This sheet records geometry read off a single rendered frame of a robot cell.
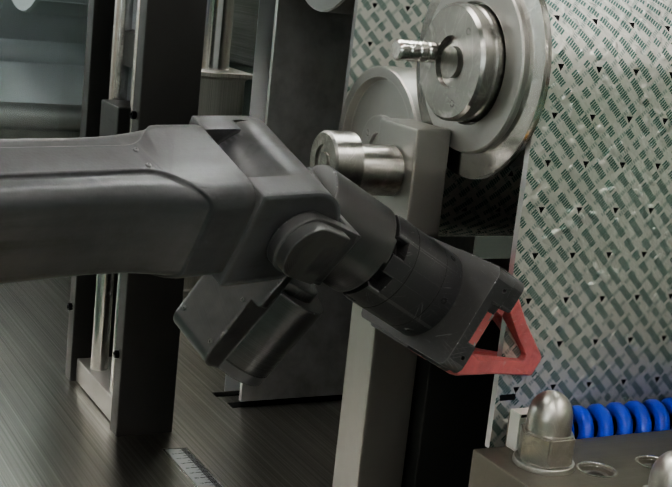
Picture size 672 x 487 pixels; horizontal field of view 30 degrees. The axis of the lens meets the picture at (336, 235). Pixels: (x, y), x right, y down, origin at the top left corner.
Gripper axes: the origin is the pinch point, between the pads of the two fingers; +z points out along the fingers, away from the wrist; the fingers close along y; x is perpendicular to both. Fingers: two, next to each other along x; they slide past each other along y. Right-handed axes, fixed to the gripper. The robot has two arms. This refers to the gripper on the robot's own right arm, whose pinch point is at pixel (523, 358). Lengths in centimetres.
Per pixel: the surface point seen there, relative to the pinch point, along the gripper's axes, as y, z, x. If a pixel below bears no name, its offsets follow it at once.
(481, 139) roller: -3.6, -9.2, 10.2
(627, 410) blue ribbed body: 3.0, 7.2, 0.8
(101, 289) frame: -43.5, -8.6, -13.2
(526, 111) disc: 0.0, -10.0, 12.5
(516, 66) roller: -1.0, -11.7, 14.5
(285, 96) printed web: -38.1, -6.1, 9.9
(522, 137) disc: 0.0, -9.2, 11.1
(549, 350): 0.3, 1.2, 1.4
